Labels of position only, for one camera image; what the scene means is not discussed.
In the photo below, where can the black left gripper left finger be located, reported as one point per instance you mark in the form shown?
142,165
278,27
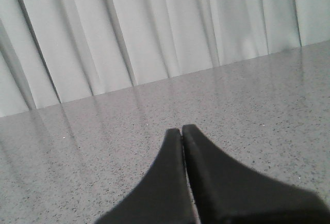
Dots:
162,196

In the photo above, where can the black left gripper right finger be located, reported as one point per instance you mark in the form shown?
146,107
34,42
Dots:
226,191

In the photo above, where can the white pleated curtain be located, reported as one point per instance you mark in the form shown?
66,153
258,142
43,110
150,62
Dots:
56,51

